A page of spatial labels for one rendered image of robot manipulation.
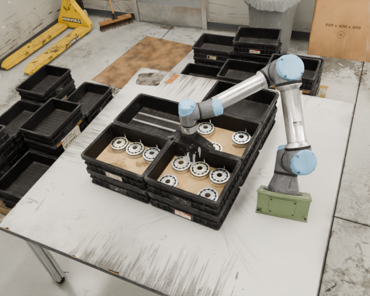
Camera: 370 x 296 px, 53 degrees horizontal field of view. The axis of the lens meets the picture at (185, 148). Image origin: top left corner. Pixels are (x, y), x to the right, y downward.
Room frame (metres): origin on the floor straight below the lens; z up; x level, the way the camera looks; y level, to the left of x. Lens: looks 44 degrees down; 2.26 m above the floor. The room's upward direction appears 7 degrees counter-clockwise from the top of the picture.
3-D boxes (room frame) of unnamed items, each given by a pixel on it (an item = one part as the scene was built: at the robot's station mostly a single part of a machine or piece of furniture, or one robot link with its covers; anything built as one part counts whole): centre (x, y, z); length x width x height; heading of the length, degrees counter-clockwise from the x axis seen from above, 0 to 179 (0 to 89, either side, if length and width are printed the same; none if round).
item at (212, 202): (1.23, -0.02, 0.92); 0.40 x 0.30 x 0.02; 57
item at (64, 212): (1.53, -0.05, 0.35); 1.60 x 1.60 x 0.70; 61
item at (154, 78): (2.43, 0.20, 0.71); 0.22 x 0.19 x 0.01; 61
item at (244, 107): (1.74, -0.35, 0.87); 0.40 x 0.30 x 0.11; 57
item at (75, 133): (2.18, 0.85, 0.41); 0.31 x 0.02 x 0.16; 151
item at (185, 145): (1.28, -0.02, 1.08); 0.09 x 0.08 x 0.12; 58
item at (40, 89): (2.82, 1.13, 0.37); 0.40 x 0.30 x 0.45; 151
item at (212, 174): (1.23, -0.15, 0.86); 0.10 x 0.10 x 0.01
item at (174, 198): (1.23, -0.02, 0.87); 0.40 x 0.30 x 0.11; 57
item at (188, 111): (1.28, -0.03, 1.24); 0.09 x 0.08 x 0.11; 98
